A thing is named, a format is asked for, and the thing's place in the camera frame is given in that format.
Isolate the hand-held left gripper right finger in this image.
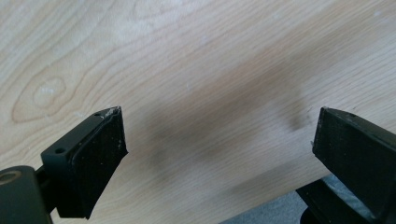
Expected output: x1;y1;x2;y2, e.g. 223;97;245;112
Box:
312;106;396;218

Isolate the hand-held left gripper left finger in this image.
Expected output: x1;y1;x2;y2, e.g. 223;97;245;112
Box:
40;105;129;220

